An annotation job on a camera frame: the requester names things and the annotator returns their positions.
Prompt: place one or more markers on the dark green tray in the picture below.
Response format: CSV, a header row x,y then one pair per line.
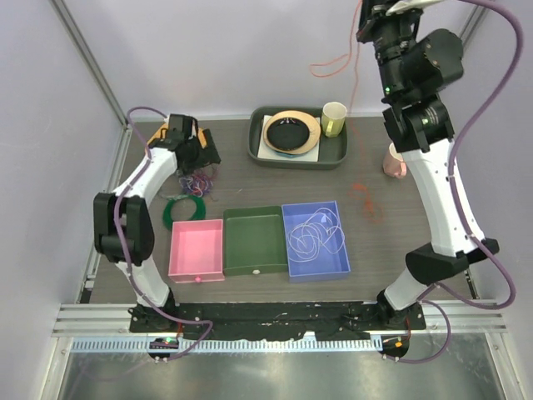
x,y
328,154

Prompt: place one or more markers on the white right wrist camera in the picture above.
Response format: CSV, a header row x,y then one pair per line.
x,y
406,5

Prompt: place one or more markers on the aluminium corner post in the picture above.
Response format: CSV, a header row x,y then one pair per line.
x,y
474,20
85,52

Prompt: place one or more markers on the blue box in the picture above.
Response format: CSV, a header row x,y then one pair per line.
x,y
315,242

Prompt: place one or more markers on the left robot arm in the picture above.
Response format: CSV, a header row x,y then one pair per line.
x,y
122,226

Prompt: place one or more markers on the aluminium front rail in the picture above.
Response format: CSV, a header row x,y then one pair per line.
x,y
97,320

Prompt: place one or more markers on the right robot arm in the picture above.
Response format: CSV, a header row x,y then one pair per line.
x,y
413,71

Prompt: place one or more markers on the white slotted cable duct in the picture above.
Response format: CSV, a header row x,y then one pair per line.
x,y
307,344

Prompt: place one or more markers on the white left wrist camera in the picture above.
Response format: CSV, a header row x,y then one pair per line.
x,y
181,127

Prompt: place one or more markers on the wooden cutting board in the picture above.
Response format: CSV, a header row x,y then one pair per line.
x,y
161,133

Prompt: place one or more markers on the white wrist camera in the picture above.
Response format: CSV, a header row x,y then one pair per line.
x,y
406,5
181,127

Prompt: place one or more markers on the aluminium corner post left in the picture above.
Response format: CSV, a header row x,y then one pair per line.
x,y
85,52

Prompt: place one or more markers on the white square plate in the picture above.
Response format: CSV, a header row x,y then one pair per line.
x,y
264,152

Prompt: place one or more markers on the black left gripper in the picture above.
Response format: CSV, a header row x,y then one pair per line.
x,y
208,156

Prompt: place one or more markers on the pink box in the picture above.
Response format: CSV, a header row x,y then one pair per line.
x,y
196,252

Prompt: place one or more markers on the aluminium corner post right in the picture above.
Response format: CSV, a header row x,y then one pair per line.
x,y
474,20

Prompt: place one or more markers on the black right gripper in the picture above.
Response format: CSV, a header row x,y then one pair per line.
x,y
374,17

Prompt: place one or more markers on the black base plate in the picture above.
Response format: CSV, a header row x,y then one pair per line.
x,y
278,321

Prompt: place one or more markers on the pink mug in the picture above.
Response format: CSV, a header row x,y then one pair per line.
x,y
393,164

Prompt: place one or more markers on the green box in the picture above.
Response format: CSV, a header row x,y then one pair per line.
x,y
254,241

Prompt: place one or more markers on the black and tan plate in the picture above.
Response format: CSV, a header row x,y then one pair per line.
x,y
291,132

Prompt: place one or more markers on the yellow mug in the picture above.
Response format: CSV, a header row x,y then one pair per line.
x,y
333,117

